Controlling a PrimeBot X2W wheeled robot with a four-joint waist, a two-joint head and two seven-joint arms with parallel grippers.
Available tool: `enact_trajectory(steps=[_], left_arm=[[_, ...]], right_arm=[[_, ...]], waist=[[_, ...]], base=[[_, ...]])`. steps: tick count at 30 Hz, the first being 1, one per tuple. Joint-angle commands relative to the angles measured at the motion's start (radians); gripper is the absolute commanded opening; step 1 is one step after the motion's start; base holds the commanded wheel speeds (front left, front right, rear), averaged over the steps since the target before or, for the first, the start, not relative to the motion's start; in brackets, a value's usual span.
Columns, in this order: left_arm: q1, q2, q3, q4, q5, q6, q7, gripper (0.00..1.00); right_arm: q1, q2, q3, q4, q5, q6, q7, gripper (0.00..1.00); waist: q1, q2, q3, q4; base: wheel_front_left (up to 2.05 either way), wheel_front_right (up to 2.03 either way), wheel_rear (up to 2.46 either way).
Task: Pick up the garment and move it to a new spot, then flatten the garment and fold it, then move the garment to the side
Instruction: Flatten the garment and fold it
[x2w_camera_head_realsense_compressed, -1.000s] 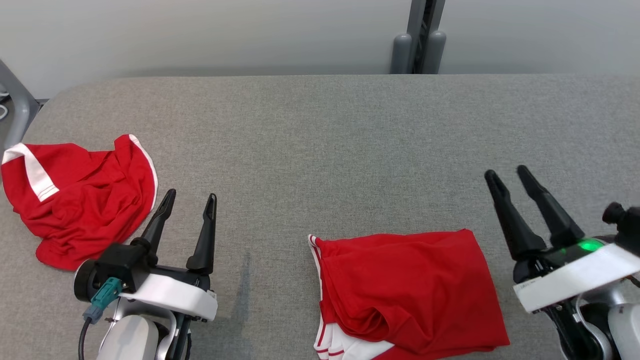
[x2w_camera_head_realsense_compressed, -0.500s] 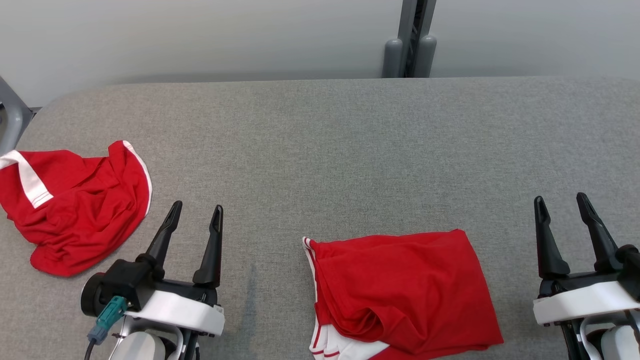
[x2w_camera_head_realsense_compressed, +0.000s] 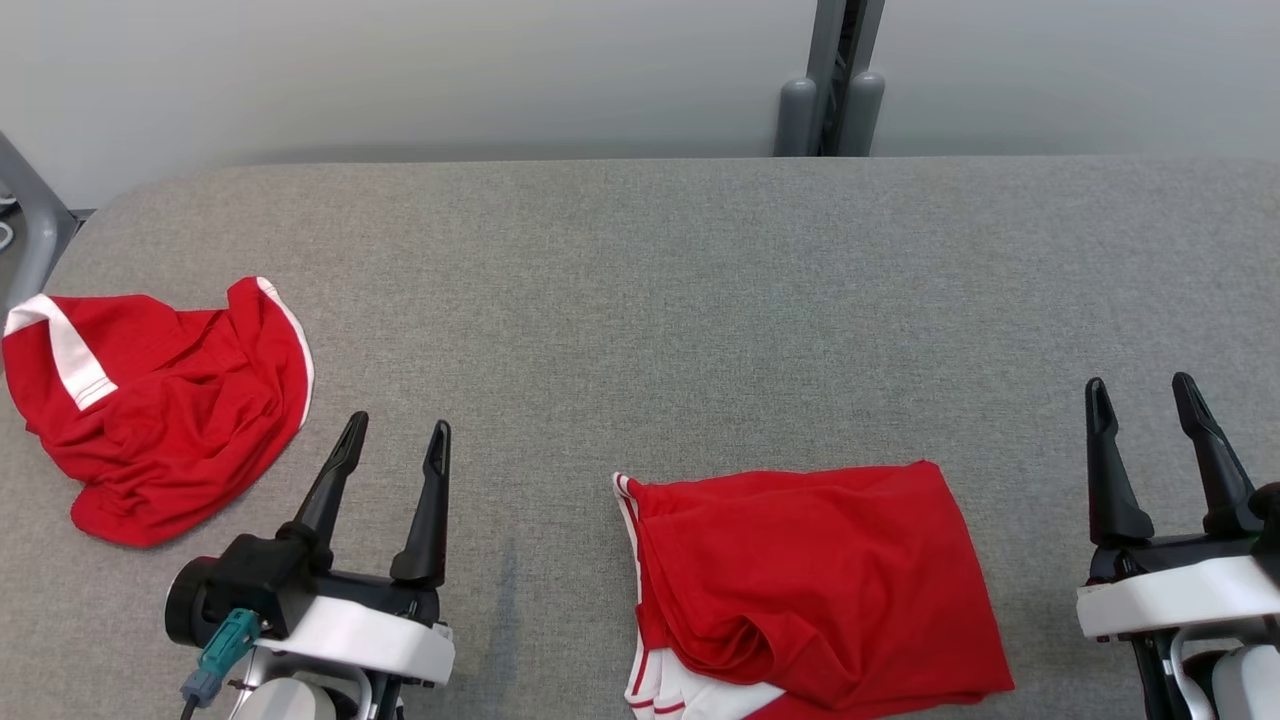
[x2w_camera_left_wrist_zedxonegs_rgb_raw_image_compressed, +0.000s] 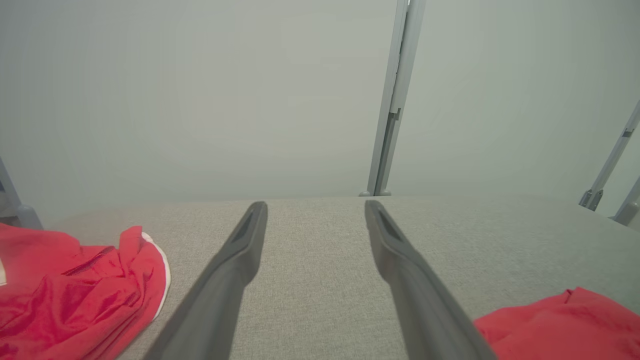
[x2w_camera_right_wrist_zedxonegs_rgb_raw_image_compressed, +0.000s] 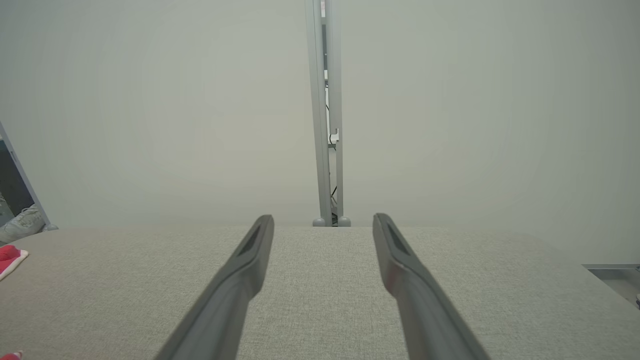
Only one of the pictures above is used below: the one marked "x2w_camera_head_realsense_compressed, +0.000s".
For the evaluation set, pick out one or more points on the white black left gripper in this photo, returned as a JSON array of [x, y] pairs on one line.
[[370, 635]]

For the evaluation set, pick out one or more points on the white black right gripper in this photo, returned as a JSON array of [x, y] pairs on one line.
[[1170, 595]]

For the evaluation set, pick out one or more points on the red shorts with white stripes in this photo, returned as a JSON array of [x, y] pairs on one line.
[[170, 430]]

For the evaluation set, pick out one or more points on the red white jersey number 23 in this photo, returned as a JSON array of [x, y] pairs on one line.
[[820, 580]]

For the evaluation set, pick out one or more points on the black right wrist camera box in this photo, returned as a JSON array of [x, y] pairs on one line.
[[1270, 510]]

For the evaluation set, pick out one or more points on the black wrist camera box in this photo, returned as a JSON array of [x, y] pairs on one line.
[[1270, 510], [260, 580]]

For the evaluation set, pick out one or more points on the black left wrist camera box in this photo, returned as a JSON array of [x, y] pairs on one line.
[[260, 580]]

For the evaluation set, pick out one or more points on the grey metal frame leg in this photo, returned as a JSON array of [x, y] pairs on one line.
[[40, 235]]

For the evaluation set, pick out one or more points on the grey metal wall column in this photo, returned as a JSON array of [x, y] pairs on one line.
[[797, 115]]

